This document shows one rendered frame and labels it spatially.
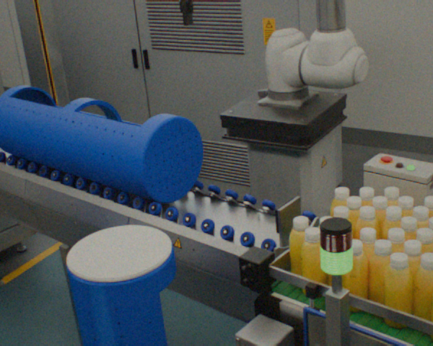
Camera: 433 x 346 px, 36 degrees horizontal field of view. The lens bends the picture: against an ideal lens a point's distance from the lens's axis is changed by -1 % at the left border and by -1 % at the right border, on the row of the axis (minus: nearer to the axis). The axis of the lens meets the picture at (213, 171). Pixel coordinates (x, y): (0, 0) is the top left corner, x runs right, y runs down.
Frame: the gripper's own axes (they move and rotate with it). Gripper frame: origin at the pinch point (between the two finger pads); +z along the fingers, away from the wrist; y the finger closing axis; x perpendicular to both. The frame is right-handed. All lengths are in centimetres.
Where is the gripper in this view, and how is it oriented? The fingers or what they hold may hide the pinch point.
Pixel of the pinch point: (187, 13)
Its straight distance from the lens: 202.8
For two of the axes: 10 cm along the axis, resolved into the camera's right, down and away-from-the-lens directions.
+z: 0.9, 9.1, 4.0
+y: 8.6, 1.2, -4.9
